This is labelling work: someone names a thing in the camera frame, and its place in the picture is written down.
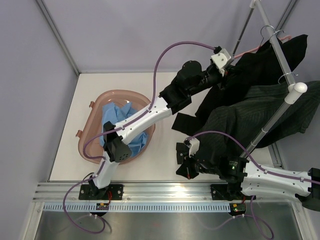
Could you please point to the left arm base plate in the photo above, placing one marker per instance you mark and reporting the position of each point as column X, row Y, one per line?
column 112, row 192

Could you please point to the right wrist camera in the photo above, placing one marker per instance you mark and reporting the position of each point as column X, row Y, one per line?
column 193, row 145

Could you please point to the light blue cable duct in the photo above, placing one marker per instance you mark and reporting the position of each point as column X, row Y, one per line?
column 139, row 207

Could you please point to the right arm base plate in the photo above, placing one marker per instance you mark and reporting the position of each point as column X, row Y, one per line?
column 227, row 192

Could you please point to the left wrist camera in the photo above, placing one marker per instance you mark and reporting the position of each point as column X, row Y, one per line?
column 221, row 58

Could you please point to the dark striped shirt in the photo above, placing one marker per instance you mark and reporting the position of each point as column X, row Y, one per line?
column 244, row 120

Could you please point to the pink translucent plastic basin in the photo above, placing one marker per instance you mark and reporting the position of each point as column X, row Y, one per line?
column 93, row 125

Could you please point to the light blue shirt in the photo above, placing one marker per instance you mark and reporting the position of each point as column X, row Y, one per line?
column 114, row 114

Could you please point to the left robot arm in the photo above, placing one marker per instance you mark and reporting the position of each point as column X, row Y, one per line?
column 189, row 80

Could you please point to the white clothes rack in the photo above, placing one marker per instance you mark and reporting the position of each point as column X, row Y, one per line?
column 289, row 55

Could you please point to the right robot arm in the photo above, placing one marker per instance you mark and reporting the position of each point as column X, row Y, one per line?
column 244, row 178

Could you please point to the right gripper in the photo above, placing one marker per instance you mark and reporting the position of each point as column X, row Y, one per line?
column 186, row 169

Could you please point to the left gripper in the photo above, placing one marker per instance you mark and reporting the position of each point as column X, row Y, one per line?
column 223, row 80

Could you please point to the black shirt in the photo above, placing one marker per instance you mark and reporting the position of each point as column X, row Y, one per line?
column 261, row 68

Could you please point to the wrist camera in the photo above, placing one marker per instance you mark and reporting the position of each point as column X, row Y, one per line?
column 221, row 58
column 193, row 145

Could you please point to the hanger wire hook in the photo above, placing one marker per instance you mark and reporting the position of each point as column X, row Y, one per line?
column 285, row 75
column 274, row 34

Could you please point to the aluminium mounting rail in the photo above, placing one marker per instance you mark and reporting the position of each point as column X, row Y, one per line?
column 199, row 191

